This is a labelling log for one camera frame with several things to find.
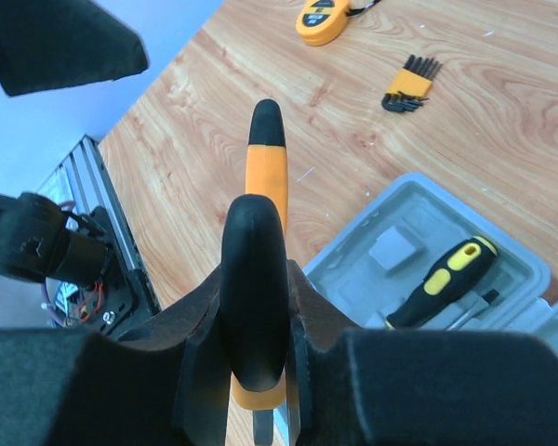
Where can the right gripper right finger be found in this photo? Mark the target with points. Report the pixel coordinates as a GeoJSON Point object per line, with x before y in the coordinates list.
{"type": "Point", "coordinates": [347, 385]}

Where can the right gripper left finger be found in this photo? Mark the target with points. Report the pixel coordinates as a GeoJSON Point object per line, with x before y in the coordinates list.
{"type": "Point", "coordinates": [165, 382]}

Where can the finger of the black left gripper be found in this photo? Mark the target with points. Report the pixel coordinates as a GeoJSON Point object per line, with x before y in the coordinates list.
{"type": "Point", "coordinates": [46, 45]}

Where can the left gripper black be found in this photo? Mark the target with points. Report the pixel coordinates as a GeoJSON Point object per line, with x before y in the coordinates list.
{"type": "Point", "coordinates": [39, 240]}

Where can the grey plastic tool case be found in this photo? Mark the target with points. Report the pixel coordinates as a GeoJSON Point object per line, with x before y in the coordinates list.
{"type": "Point", "coordinates": [415, 239]}

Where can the orange black pliers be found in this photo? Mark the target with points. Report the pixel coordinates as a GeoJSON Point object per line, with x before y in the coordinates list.
{"type": "Point", "coordinates": [253, 290]}

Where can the phillips screwdriver black yellow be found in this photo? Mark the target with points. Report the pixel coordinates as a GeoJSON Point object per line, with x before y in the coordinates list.
{"type": "Point", "coordinates": [450, 278]}

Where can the yellow tape measure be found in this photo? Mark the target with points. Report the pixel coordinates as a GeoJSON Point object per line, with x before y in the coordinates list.
{"type": "Point", "coordinates": [322, 21]}

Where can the hex key set orange holder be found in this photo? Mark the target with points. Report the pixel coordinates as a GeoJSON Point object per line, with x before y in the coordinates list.
{"type": "Point", "coordinates": [411, 85]}

